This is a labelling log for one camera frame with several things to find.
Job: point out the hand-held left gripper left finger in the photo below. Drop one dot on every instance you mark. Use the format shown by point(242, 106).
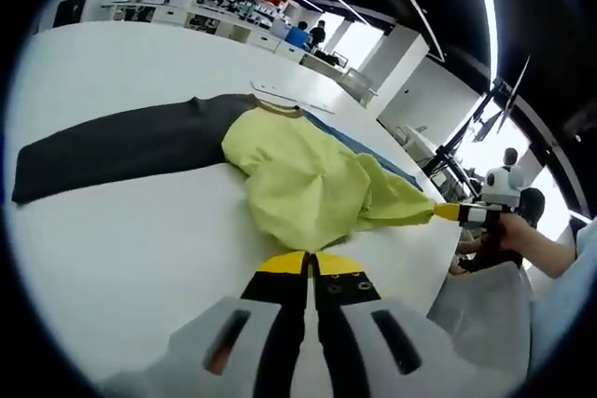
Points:
point(275, 305)

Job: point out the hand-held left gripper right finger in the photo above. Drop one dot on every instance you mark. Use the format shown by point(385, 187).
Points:
point(340, 323)

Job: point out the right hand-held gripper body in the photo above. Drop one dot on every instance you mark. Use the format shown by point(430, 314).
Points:
point(503, 186)

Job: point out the yellow black blue garment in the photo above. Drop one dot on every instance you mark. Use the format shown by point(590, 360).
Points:
point(303, 183)

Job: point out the white template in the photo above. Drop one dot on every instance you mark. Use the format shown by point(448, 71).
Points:
point(266, 87)

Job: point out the person's right hand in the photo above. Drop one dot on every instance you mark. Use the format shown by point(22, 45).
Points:
point(515, 232)

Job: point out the black tripod stand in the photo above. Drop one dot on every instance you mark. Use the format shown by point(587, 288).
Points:
point(443, 155)

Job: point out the white desk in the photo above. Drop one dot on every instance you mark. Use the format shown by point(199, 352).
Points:
point(415, 141)

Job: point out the black monitor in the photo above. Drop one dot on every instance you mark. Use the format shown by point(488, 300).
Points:
point(513, 95)

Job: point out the grey mesh office chair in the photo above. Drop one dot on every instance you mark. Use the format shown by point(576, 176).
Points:
point(356, 83)

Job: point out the long ceiling light strip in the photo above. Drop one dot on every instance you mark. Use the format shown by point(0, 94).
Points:
point(485, 6)

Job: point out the long white workbench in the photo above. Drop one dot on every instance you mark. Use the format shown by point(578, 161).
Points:
point(261, 37)

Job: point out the black square panel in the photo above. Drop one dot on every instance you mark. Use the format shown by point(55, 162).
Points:
point(70, 12)

